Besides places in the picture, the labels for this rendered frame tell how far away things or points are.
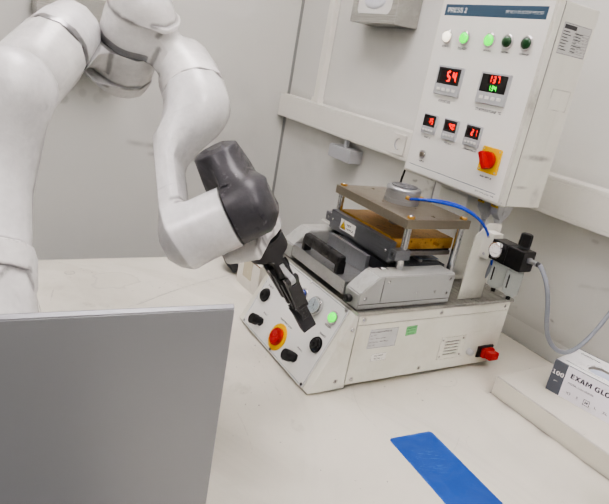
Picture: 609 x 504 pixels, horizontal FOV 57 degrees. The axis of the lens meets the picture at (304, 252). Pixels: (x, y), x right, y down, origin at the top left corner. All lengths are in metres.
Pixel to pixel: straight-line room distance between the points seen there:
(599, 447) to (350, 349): 0.49
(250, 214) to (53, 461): 0.40
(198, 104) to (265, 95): 1.74
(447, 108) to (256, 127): 1.43
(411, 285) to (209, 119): 0.53
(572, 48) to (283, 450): 0.96
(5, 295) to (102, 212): 1.87
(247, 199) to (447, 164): 0.68
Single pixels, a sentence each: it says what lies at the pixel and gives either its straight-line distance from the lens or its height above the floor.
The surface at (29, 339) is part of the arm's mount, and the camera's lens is 0.57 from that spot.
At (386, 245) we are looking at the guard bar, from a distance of 1.19.
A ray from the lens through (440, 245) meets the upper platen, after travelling 1.29.
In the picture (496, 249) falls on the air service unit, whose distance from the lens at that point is 1.25.
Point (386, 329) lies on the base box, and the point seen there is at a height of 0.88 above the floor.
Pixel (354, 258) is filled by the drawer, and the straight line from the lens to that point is 1.24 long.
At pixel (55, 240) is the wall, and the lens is 2.58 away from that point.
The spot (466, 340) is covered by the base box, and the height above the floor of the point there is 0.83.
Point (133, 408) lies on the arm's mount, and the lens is 0.62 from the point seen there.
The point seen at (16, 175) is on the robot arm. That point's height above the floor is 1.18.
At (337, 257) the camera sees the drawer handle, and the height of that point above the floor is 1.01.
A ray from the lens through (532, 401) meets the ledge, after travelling 1.31.
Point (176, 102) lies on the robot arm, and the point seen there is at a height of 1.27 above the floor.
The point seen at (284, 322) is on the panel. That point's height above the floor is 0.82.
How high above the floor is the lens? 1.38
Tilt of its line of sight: 19 degrees down
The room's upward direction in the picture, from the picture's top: 10 degrees clockwise
